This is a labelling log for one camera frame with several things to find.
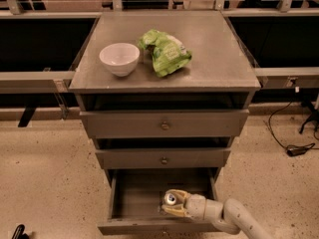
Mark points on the grey drawer cabinet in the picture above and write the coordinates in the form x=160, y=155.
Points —
x=163, y=89

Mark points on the grey drawer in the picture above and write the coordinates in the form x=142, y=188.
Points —
x=162, y=157
x=137, y=194
x=133, y=124

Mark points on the black object bottom left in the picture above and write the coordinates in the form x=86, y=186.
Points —
x=20, y=233

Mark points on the grey bottom drawer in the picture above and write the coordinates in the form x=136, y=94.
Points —
x=137, y=194

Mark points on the grey metal rail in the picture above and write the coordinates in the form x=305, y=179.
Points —
x=288, y=78
x=35, y=82

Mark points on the redbull can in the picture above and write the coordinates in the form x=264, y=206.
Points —
x=169, y=199

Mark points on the grey middle drawer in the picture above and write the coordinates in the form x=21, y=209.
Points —
x=162, y=157

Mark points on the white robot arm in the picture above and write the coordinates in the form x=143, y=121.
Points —
x=229, y=216

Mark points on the green chip bag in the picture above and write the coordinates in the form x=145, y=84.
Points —
x=168, y=53

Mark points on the grey metal rail left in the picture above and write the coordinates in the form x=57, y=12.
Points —
x=35, y=82

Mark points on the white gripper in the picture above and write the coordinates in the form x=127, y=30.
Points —
x=196, y=204

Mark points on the grey top drawer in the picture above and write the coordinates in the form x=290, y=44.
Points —
x=133, y=124

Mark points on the white ceramic bowl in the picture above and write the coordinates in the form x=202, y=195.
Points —
x=120, y=58

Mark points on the grey metal rail right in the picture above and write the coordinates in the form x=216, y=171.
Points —
x=288, y=78

